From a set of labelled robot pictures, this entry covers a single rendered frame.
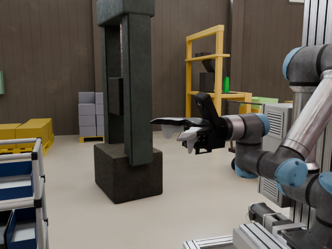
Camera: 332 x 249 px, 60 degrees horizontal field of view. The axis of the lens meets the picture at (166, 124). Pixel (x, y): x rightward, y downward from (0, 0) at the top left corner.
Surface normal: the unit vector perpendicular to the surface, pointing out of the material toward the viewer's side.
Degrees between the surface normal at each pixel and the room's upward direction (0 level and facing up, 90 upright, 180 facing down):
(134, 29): 89
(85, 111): 90
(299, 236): 0
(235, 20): 90
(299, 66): 90
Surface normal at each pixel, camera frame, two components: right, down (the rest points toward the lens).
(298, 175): 0.48, 0.14
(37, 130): 0.20, 0.15
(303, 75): -0.61, 0.13
